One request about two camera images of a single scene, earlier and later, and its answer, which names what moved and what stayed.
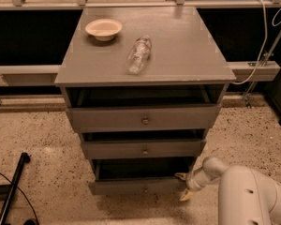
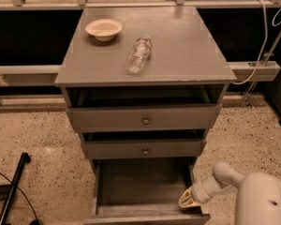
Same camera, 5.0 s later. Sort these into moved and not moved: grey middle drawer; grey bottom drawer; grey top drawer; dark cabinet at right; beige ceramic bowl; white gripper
Moved: grey bottom drawer; white gripper
Not moved: beige ceramic bowl; dark cabinet at right; grey top drawer; grey middle drawer
